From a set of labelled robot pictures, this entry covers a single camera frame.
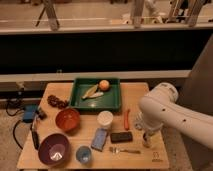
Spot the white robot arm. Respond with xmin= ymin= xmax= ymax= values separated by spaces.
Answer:
xmin=138 ymin=82 xmax=213 ymax=149

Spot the blue sponge block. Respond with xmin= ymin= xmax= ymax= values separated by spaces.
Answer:
xmin=91 ymin=128 xmax=108 ymax=152

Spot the black rectangular block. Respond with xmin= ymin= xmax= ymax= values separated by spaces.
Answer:
xmin=110 ymin=132 xmax=133 ymax=143

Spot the orange-red bowl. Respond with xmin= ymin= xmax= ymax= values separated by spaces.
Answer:
xmin=55 ymin=108 xmax=80 ymax=132

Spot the dark red grape bunch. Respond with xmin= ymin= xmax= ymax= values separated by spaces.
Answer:
xmin=47 ymin=95 xmax=68 ymax=109

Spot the green plastic tray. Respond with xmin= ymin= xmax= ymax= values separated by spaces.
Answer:
xmin=69 ymin=78 xmax=122 ymax=111

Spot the black cable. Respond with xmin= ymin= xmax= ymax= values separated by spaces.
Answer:
xmin=4 ymin=89 xmax=26 ymax=118

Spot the white cup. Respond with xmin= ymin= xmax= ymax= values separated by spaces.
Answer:
xmin=97 ymin=111 xmax=113 ymax=129

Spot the blue electronic box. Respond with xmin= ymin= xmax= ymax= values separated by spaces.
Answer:
xmin=22 ymin=104 xmax=38 ymax=123

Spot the small blue cup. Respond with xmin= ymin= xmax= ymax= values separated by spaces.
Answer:
xmin=76 ymin=146 xmax=92 ymax=164

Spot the orange carrot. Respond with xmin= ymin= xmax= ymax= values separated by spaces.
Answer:
xmin=124 ymin=109 xmax=130 ymax=130

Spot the white fish-shaped item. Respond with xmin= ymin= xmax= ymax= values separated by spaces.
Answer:
xmin=88 ymin=92 xmax=104 ymax=98

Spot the black handled tool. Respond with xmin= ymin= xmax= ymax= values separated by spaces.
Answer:
xmin=30 ymin=108 xmax=48 ymax=151

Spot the purple bowl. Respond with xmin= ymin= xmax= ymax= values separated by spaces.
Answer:
xmin=38 ymin=133 xmax=71 ymax=166

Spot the orange fruit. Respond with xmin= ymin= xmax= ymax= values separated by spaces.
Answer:
xmin=99 ymin=80 xmax=110 ymax=91

